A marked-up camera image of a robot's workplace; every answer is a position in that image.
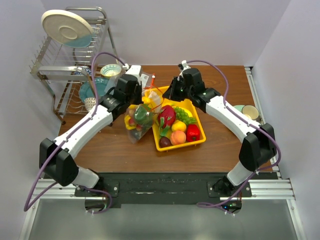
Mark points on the yellow plastic tray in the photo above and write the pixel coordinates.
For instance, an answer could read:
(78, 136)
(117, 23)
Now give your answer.
(183, 104)

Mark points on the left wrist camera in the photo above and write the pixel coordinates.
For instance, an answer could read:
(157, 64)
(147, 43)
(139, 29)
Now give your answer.
(135, 70)

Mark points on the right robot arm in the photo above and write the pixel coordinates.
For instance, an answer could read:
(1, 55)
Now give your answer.
(258, 143)

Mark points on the dark purple plum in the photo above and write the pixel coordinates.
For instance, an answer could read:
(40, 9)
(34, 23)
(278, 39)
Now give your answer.
(164, 142)

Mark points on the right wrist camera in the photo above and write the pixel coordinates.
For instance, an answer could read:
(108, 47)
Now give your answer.
(183, 66)

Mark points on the beige and teal plate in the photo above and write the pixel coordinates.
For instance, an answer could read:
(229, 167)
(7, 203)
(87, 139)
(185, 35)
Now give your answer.
(67, 28)

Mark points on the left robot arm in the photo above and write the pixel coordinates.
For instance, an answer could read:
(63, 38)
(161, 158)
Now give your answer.
(57, 157)

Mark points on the teal scalloped plate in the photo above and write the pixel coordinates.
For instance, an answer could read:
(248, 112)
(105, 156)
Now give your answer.
(85, 90)

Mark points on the green saucer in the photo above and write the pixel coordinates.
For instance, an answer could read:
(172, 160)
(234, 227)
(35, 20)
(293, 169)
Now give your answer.
(239, 107)

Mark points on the small yellow fruit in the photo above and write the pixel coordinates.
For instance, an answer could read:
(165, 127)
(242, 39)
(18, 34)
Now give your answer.
(178, 126)

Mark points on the orange zip top bag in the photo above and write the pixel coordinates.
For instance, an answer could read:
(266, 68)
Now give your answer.
(156, 105)

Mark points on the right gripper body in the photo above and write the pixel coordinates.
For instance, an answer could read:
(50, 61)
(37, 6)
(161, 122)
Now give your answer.
(181, 91)

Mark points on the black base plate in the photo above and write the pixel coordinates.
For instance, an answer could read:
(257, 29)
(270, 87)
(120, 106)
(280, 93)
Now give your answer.
(161, 188)

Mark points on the green bell pepper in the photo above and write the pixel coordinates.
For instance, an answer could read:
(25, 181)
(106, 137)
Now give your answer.
(143, 116)

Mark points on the yellow lemon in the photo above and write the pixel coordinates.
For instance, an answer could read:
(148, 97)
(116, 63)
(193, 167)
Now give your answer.
(146, 100)

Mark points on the yellow bell pepper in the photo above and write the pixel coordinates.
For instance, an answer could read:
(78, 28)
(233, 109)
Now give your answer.
(129, 123)

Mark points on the cream mug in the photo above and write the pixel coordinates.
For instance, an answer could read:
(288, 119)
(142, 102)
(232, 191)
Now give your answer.
(251, 112)

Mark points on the teal striped small bowl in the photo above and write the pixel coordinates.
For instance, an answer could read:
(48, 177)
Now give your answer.
(110, 70)

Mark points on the red dragon fruit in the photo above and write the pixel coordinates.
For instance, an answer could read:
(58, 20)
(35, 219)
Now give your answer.
(166, 118)

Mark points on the clear bag with label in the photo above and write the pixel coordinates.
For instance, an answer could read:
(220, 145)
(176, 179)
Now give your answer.
(145, 78)

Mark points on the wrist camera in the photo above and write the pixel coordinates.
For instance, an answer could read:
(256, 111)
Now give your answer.
(183, 66)
(135, 70)

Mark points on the red bell pepper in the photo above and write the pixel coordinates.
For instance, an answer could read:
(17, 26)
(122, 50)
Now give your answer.
(192, 133)

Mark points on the orange peach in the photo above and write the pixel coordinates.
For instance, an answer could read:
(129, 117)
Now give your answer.
(177, 137)

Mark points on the green grapes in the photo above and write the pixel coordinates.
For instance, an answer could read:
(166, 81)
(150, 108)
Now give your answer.
(184, 116)

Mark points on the metal dish rack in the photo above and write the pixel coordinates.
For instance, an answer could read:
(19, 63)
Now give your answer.
(62, 70)

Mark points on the grey toy fish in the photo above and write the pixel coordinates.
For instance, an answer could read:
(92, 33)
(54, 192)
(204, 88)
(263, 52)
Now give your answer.
(135, 135)

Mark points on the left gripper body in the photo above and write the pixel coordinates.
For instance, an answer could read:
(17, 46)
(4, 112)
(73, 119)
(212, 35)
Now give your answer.
(136, 98)

